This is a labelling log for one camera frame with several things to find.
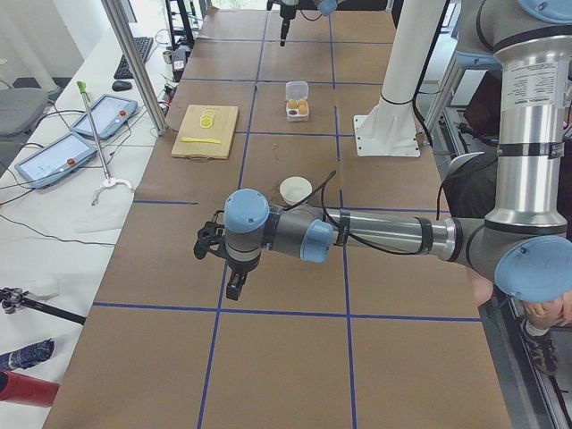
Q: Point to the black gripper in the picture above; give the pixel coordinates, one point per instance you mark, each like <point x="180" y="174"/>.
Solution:
<point x="239" y="267"/>
<point x="284" y="18"/>

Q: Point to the clear plastic egg box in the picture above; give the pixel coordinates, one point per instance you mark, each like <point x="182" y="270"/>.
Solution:
<point x="298" y="90"/>

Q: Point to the white bowl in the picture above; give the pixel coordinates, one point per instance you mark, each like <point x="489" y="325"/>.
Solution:
<point x="294" y="189"/>

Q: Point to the lemon slice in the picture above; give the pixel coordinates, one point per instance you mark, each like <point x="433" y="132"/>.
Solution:
<point x="206" y="121"/>

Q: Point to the wooden cutting board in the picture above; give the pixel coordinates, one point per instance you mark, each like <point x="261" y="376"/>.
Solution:
<point x="225" y="119"/>

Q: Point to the yellow plastic knife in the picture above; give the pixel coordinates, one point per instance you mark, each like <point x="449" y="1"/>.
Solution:
<point x="200" y="141"/>

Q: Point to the reacher grabber stick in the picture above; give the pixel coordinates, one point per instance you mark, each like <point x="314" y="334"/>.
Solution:
<point x="109" y="181"/>

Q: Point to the black computer mouse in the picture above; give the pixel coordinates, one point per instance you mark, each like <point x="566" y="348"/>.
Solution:
<point x="121" y="85"/>

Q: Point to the blue teach pendant tablet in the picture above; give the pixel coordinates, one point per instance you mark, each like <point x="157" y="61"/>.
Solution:
<point x="56" y="161"/>

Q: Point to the black tripod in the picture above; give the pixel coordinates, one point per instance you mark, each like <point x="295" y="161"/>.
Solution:
<point x="12" y="299"/>

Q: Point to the folded dark blue umbrella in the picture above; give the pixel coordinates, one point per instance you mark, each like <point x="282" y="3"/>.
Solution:
<point x="29" y="356"/>

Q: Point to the seated person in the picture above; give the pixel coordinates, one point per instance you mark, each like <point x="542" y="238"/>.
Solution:
<point x="471" y="194"/>

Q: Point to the red cylinder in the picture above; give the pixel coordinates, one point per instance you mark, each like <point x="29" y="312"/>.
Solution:
<point x="26" y="390"/>

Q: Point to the grey office chair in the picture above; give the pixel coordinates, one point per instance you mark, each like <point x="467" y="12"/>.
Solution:
<point x="21" y="110"/>

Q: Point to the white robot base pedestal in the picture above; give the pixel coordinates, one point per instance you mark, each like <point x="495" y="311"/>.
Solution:
<point x="390" y="129"/>

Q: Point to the aluminium frame post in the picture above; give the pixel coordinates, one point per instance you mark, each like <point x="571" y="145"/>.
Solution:
<point x="121" y="27"/>

